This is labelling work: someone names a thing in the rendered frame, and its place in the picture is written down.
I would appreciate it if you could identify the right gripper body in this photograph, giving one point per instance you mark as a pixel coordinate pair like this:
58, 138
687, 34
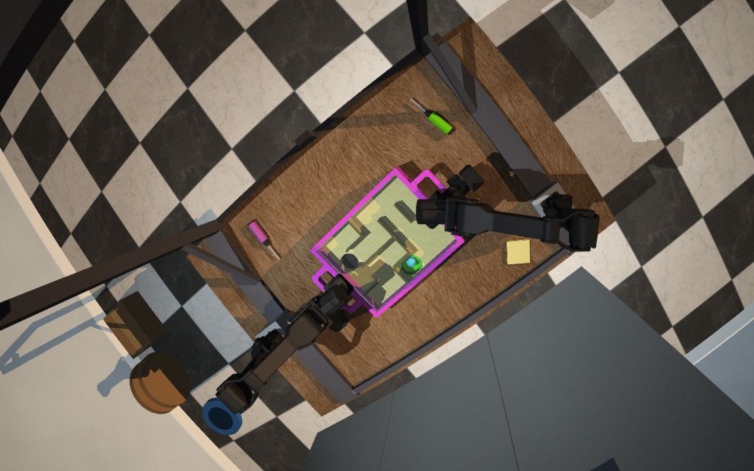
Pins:
339, 280

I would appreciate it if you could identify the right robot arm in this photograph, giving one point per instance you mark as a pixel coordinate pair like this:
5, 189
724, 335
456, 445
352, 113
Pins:
272, 350

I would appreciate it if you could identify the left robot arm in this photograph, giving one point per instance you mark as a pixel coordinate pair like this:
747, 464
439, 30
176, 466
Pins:
472, 218

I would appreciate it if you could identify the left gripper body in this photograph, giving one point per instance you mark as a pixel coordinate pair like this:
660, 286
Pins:
470, 178

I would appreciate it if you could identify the green cylinder with dark grey end cap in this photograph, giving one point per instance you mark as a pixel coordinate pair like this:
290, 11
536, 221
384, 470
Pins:
437, 120

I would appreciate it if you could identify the pink-handled screwdriver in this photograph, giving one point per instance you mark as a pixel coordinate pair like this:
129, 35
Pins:
260, 234

